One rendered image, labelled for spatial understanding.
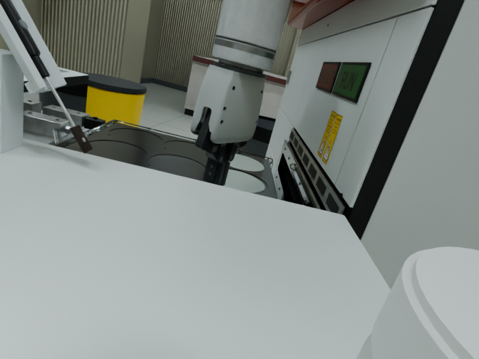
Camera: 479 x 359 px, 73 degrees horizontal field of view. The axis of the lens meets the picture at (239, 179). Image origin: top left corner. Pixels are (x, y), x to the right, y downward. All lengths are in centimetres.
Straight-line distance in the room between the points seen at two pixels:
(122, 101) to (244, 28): 194
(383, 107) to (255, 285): 22
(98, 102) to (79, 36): 290
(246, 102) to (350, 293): 30
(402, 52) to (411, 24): 3
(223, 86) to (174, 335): 32
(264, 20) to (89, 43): 471
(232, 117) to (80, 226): 27
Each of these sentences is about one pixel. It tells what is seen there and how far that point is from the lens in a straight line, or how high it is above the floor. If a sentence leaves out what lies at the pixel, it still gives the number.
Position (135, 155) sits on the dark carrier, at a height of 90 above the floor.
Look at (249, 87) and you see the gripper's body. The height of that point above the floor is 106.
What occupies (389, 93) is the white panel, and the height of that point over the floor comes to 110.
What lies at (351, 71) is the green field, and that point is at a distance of 48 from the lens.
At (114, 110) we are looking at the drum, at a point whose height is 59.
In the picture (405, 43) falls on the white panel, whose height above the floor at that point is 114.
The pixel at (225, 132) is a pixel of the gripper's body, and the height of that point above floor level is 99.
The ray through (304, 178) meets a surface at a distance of 53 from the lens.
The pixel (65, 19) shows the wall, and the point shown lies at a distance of 530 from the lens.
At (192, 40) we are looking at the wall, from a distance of 855.
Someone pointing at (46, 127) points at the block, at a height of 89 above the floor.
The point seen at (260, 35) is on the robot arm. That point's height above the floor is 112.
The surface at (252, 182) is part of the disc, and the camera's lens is 57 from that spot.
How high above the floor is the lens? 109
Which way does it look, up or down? 20 degrees down
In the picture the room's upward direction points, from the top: 15 degrees clockwise
